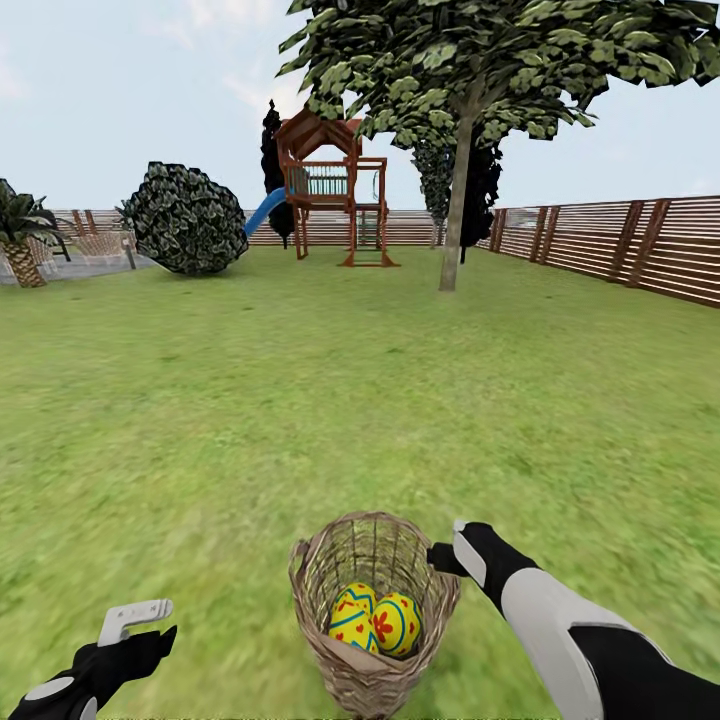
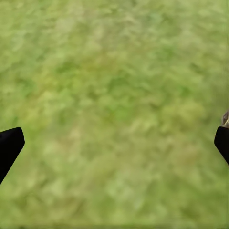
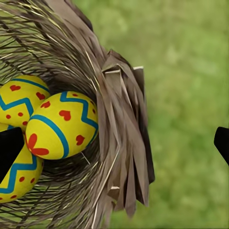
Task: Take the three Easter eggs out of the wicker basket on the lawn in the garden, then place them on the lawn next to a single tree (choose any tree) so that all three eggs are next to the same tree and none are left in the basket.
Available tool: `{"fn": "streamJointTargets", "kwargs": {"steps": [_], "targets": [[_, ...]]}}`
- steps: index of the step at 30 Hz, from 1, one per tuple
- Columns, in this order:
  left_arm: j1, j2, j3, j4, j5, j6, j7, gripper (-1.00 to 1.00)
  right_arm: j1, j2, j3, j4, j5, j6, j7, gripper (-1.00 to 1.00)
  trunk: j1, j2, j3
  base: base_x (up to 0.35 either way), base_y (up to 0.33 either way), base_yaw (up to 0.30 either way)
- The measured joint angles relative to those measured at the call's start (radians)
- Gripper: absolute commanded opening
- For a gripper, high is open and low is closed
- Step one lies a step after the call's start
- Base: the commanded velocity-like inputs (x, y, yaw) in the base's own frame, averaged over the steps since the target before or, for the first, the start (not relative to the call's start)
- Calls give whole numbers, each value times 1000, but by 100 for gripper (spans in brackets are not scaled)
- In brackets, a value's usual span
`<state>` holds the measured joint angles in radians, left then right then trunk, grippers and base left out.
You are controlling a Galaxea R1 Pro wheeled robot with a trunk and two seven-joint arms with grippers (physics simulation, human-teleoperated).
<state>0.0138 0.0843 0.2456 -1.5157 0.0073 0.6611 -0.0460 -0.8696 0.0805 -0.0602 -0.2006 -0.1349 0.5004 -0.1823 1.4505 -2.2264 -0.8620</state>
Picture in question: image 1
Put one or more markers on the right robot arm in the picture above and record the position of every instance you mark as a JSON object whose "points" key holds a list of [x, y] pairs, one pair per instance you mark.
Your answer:
{"points": [[595, 665]]}

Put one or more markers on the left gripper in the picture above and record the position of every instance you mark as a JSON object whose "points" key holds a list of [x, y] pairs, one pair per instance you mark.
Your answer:
{"points": [[133, 658]]}

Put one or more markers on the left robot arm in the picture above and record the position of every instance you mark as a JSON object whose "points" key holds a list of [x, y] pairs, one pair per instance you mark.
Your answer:
{"points": [[101, 668]]}

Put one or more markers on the wicker basket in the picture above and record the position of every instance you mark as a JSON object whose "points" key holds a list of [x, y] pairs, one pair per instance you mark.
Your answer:
{"points": [[366, 684]]}

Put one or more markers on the easter egg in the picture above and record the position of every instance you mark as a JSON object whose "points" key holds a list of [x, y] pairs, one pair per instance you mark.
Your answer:
{"points": [[360, 591], [398, 623], [353, 625]]}

